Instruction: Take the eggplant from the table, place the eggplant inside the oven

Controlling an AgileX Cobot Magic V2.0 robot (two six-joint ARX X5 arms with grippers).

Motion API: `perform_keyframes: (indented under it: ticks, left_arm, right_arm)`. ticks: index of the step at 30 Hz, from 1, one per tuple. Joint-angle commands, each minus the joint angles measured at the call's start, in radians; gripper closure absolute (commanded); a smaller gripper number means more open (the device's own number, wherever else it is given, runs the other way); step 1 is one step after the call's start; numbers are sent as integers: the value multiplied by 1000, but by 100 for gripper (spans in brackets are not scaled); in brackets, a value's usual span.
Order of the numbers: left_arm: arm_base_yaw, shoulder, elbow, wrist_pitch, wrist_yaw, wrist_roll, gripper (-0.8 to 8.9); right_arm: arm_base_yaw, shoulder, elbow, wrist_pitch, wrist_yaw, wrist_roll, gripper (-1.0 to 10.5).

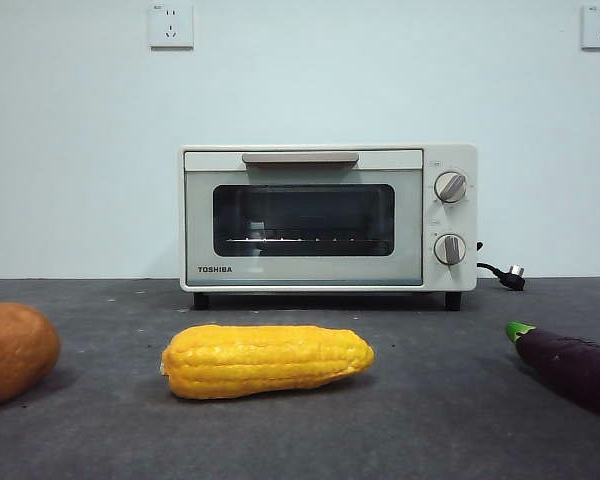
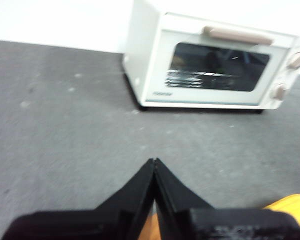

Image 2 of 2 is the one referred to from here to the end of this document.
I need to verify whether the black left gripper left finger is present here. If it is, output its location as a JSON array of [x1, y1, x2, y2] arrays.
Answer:
[[1, 158, 155, 240]]

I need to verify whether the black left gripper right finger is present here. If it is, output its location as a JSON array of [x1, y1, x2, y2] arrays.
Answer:
[[154, 157, 300, 240]]

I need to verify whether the oven door with beige handle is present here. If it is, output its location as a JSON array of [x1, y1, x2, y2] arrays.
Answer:
[[139, 12, 299, 109]]

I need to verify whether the white toaster oven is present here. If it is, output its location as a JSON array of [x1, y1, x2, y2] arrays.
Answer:
[[122, 0, 300, 115]]

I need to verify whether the yellow corn cob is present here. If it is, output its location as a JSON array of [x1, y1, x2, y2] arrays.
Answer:
[[139, 193, 300, 240]]

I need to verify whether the beige timer knob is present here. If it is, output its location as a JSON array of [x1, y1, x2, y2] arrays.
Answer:
[[271, 83, 289, 101]]

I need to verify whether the beige temperature knob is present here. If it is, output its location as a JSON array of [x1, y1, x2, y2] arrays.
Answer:
[[286, 51, 300, 70]]

